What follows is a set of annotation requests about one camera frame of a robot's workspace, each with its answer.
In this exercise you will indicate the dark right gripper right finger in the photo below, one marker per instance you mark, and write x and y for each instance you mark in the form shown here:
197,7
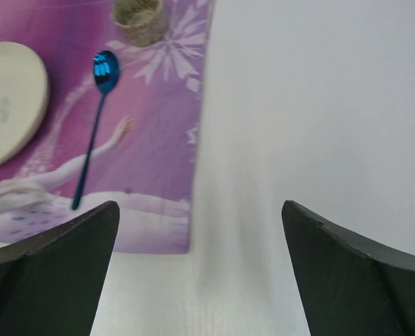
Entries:
348,284

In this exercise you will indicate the speckled white small cup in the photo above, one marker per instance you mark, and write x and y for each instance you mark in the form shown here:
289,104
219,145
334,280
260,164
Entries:
143,23

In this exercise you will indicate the purple printed placemat cloth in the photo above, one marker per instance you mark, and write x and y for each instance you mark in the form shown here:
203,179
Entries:
145,148

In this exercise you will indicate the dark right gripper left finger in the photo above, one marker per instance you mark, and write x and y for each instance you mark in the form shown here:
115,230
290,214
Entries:
50,283

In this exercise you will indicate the cream round plate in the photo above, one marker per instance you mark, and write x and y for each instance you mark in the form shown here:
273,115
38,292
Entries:
24,97

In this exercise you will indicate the blue metal spoon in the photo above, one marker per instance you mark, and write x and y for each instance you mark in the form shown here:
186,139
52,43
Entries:
106,73

